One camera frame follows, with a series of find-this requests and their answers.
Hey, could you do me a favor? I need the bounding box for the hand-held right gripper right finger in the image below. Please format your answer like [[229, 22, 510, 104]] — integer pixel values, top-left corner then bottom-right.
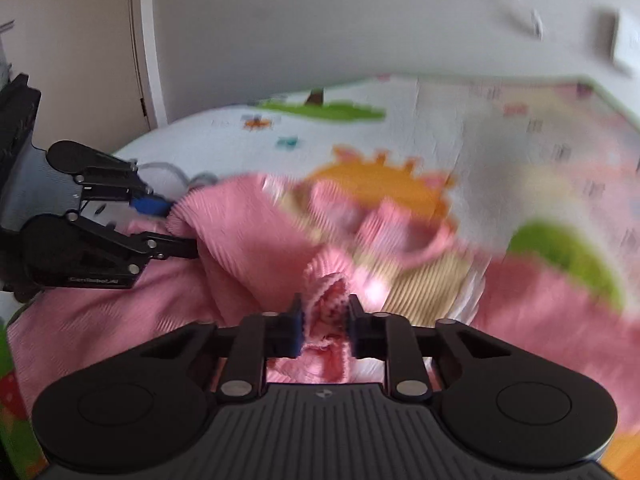
[[348, 294, 501, 403]]

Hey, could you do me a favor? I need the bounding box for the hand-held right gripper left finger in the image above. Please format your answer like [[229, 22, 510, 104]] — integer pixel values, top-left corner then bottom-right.
[[142, 295, 305, 402]]

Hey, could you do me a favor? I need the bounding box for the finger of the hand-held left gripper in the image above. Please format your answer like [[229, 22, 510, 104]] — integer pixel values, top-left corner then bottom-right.
[[67, 212, 198, 260], [75, 162, 168, 217]]

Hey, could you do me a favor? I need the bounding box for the pink ribbed buttoned garment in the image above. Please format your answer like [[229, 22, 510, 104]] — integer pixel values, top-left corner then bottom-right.
[[7, 172, 640, 441]]

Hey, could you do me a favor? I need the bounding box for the cartoon printed play mat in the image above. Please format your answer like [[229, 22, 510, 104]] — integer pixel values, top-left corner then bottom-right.
[[0, 74, 640, 480]]

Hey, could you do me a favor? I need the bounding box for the white door frame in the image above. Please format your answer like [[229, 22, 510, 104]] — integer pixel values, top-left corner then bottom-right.
[[129, 0, 169, 131]]

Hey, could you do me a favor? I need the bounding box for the white wall plate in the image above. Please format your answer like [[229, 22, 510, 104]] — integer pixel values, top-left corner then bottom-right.
[[609, 9, 640, 77]]

